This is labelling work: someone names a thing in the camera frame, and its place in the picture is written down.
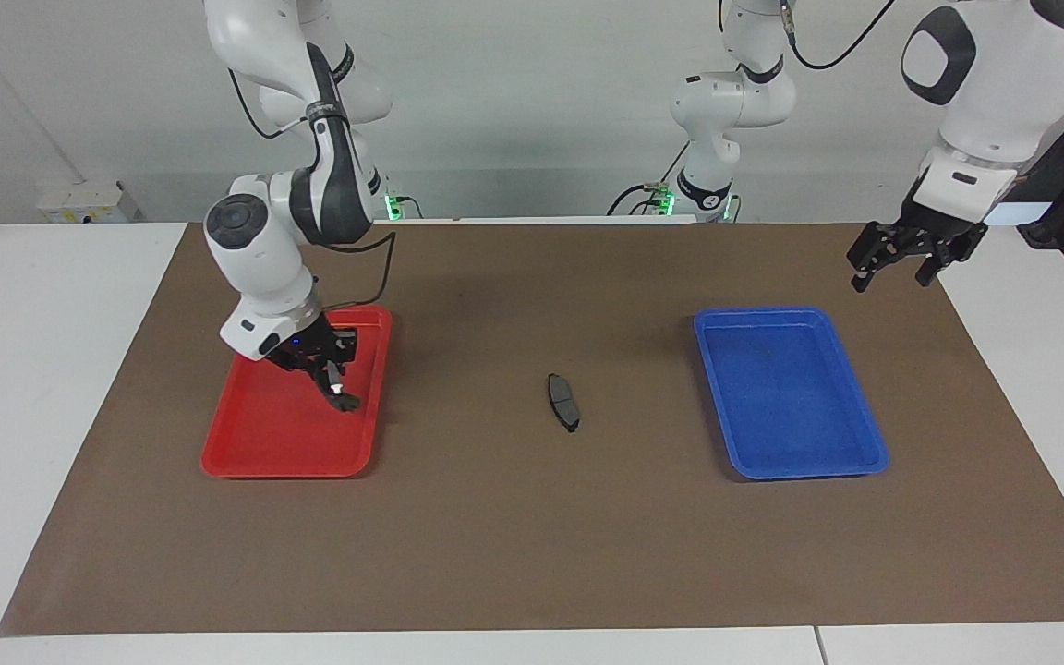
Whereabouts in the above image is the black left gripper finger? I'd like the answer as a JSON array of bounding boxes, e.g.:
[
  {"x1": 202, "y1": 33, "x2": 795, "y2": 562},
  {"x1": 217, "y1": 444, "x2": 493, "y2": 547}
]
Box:
[
  {"x1": 847, "y1": 222, "x2": 901, "y2": 294},
  {"x1": 914, "y1": 248, "x2": 958, "y2": 287}
]

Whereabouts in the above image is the curved brake shoe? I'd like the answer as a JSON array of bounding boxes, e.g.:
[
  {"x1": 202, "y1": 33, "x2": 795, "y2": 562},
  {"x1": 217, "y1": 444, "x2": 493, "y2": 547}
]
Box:
[{"x1": 325, "y1": 360, "x2": 362, "y2": 413}]

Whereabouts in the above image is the dark grey brake pad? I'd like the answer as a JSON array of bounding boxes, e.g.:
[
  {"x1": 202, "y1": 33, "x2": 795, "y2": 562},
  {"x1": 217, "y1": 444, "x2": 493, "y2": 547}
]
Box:
[{"x1": 547, "y1": 373, "x2": 582, "y2": 433}]

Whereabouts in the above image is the red plastic tray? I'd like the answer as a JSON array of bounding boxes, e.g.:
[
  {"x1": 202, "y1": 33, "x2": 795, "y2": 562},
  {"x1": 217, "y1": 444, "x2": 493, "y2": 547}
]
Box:
[{"x1": 200, "y1": 306, "x2": 393, "y2": 479}]

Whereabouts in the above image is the blue plastic tray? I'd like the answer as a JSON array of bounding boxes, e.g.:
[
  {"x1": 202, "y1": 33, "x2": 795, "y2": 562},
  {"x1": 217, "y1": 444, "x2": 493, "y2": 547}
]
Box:
[{"x1": 694, "y1": 307, "x2": 891, "y2": 481}]

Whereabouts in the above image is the brown table mat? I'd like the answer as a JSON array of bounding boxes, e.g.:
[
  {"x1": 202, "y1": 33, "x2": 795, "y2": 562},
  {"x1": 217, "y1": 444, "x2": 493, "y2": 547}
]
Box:
[{"x1": 0, "y1": 222, "x2": 1064, "y2": 638}]

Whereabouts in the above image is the white power box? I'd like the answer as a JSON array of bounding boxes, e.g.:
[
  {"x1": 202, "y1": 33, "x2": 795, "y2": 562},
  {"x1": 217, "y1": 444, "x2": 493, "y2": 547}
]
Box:
[{"x1": 37, "y1": 180, "x2": 140, "y2": 224}]

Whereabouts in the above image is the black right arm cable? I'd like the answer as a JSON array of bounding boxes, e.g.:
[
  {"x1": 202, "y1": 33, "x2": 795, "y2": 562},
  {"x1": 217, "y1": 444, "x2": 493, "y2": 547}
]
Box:
[{"x1": 227, "y1": 69, "x2": 397, "y2": 311}]

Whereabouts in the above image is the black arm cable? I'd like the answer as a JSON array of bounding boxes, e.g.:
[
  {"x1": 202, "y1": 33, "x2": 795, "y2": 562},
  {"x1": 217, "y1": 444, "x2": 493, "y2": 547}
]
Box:
[
  {"x1": 786, "y1": 0, "x2": 898, "y2": 71},
  {"x1": 227, "y1": 69, "x2": 397, "y2": 311}
]

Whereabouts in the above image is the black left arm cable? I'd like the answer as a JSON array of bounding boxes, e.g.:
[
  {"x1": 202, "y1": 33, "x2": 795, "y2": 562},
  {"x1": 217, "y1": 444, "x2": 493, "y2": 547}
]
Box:
[{"x1": 786, "y1": 0, "x2": 898, "y2": 71}]

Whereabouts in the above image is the black base cable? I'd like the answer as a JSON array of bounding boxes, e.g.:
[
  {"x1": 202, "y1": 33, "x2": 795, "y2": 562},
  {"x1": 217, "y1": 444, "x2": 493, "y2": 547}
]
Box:
[{"x1": 606, "y1": 143, "x2": 692, "y2": 218}]

